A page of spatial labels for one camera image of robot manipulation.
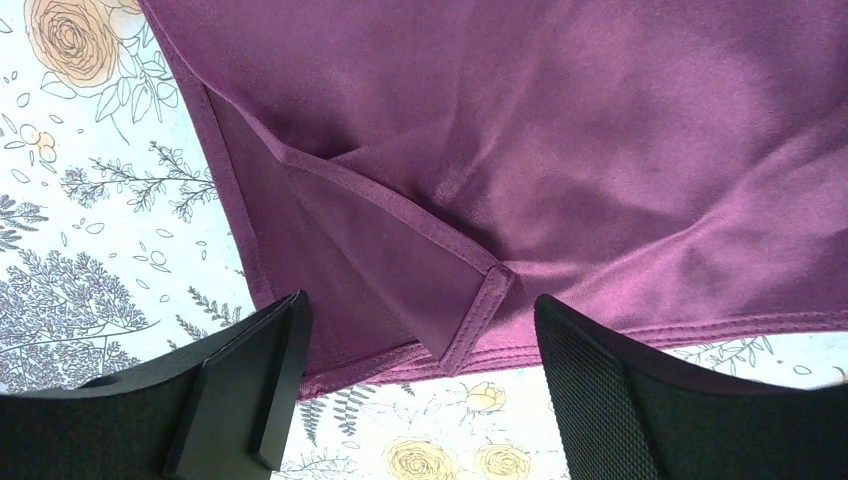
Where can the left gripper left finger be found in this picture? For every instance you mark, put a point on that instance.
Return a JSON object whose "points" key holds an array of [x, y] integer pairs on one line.
{"points": [[218, 408]]}

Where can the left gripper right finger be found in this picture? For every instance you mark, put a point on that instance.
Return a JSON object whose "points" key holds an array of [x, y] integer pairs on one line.
{"points": [[625, 410]]}

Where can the purple satin napkin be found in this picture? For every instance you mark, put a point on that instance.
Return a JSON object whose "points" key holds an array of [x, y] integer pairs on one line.
{"points": [[424, 170]]}

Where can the floral tablecloth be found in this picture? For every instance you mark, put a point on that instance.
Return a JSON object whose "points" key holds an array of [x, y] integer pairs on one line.
{"points": [[116, 250]]}

